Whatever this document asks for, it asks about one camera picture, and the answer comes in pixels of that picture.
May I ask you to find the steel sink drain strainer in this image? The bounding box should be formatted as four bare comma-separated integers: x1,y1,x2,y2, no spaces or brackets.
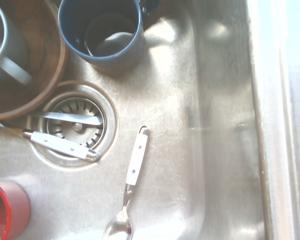
29,84,119,169

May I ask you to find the brown wooden bowl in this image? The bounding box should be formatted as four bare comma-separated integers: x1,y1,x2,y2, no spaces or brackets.
0,0,68,121

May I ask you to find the stainless steel double sink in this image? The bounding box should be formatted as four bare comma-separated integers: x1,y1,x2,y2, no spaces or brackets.
0,0,300,240

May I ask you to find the plain steel cutlery piece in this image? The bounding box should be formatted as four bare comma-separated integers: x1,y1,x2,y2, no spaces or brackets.
27,111,105,127

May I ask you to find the dark blue mug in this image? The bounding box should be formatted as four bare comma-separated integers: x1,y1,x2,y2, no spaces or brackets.
57,0,146,71

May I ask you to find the grey ceramic mug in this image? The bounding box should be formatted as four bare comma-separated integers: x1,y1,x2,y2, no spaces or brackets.
0,0,33,86

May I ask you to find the white-handled steel spoon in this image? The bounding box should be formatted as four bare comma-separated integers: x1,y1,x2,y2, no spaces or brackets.
102,125,150,240

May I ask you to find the red cup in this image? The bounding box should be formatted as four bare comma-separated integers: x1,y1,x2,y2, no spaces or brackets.
0,178,31,240

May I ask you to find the white-handled steel cutlery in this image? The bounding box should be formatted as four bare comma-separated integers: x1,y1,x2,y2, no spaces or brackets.
21,129,100,161

